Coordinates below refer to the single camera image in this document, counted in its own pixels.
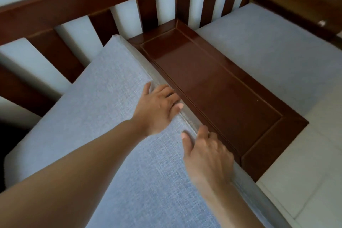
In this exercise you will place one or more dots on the person's left hand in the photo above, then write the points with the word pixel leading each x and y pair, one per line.
pixel 157 110

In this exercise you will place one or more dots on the dark wooden sofa with console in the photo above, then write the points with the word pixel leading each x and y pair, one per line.
pixel 213 81

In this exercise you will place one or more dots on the person's right hand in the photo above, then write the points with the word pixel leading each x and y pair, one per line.
pixel 211 161

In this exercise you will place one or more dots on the grey cushion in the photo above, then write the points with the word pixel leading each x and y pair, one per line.
pixel 93 89
pixel 267 48

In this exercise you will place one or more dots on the person's left forearm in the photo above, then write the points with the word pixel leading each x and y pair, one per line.
pixel 66 177

